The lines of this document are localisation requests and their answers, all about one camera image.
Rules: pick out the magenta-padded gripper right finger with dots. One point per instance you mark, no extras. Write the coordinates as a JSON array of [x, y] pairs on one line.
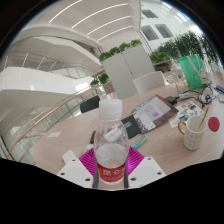
[[145, 170]]

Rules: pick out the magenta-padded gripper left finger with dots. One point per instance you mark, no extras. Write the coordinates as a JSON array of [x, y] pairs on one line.
[[78, 171]]

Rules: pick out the clear red-labelled water bottle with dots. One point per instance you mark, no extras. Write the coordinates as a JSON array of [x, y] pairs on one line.
[[111, 150]]

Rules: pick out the small red and black device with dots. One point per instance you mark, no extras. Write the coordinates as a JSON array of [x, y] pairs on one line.
[[93, 137]]

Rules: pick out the black notebook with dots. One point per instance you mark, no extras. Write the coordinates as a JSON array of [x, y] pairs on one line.
[[131, 128]]

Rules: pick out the white paper sheet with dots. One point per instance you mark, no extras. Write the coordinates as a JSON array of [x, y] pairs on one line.
[[54, 134]]

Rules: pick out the white grid-pattern mug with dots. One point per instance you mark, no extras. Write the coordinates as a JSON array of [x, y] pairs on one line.
[[193, 138]]

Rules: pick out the brown clipboard with papers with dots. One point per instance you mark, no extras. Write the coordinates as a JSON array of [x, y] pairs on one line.
[[153, 111]]

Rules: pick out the glass railing with wooden handrail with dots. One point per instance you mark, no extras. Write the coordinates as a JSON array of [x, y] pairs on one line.
[[40, 123]]

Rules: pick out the black chair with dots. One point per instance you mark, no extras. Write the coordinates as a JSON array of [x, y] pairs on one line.
[[89, 105]]

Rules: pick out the colourful sticker sheet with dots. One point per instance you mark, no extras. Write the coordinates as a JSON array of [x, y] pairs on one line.
[[186, 110]]

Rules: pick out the black power adapter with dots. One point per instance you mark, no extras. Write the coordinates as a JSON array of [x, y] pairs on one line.
[[172, 99]]

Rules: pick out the wooden stirring stick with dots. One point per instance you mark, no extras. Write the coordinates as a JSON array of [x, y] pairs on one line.
[[203, 119]]

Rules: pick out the white chair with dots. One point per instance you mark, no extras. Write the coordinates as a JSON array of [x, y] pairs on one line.
[[148, 82]]

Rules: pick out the wooden planter with plants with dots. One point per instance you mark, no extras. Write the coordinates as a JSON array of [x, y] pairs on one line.
[[103, 83]]

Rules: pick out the clear lidded drink jug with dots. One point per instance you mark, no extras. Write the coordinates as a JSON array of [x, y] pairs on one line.
[[179, 80]]

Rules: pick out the tall white cabinet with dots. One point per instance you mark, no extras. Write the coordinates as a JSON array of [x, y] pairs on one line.
[[128, 70]]

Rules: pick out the green tote bag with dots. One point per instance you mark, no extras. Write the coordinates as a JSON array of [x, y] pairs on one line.
[[191, 71]]

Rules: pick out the green plants on cabinet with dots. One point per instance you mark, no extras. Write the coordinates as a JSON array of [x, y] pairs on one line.
[[116, 50]]

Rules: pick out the row of green hedge plants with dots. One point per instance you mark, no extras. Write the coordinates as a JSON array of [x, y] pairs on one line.
[[186, 45]]

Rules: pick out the ceiling light strips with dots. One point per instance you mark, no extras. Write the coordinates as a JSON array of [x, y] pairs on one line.
[[96, 13]]

